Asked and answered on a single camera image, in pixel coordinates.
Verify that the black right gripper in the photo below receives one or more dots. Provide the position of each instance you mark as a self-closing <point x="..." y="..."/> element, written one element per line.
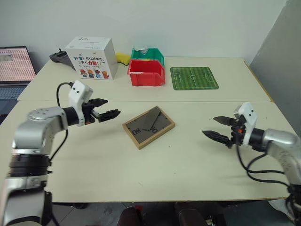
<point x="237" y="134"/>

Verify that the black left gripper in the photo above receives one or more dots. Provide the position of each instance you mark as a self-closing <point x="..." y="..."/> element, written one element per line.
<point x="89" y="113"/>

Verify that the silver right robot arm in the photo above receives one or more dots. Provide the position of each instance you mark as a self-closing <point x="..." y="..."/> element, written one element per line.
<point x="279" y="141"/>

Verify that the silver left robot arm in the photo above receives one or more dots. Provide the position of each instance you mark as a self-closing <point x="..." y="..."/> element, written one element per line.
<point x="35" y="131"/>

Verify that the open laptop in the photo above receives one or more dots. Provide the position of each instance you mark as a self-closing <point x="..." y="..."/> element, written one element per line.
<point x="13" y="75"/>

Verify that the white printed cardboard box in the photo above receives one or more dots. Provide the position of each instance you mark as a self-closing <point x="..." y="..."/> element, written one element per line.
<point x="92" y="58"/>

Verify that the yellow sponge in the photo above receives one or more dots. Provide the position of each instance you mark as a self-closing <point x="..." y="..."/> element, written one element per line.
<point x="122" y="58"/>

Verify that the red plastic storage bin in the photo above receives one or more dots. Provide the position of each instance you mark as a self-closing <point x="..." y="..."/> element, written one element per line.
<point x="145" y="73"/>

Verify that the green soccer field mat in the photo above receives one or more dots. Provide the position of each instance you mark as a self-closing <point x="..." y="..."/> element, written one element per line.
<point x="194" y="78"/>

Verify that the black handheld device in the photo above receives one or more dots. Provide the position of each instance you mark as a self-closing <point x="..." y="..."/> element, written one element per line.
<point x="61" y="57"/>

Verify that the green plastic storage bin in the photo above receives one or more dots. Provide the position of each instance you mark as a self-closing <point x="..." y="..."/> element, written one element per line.
<point x="150" y="54"/>

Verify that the dark rounded shape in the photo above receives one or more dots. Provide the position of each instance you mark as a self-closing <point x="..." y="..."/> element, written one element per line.
<point x="195" y="214"/>
<point x="130" y="216"/>

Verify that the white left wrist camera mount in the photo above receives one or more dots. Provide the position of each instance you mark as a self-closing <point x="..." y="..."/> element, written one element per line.
<point x="78" y="99"/>

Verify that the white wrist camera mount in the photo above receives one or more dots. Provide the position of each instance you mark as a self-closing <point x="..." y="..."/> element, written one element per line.
<point x="78" y="99"/>
<point x="247" y="122"/>

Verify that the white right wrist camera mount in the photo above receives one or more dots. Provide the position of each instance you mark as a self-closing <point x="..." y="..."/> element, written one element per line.
<point x="247" y="122"/>

